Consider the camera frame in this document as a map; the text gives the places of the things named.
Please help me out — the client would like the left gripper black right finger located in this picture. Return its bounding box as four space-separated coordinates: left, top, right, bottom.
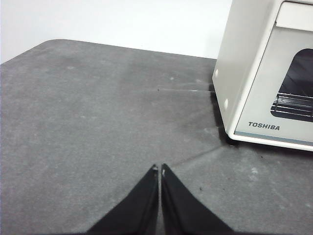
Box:
160 163 233 235

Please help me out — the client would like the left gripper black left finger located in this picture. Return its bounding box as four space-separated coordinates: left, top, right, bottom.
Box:
85 163 160 235

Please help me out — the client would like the cream Toshiba toaster oven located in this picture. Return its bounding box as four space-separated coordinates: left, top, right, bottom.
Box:
211 0 313 152

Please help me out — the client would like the wire oven rack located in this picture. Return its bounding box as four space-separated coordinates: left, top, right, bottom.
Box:
270 94 313 118

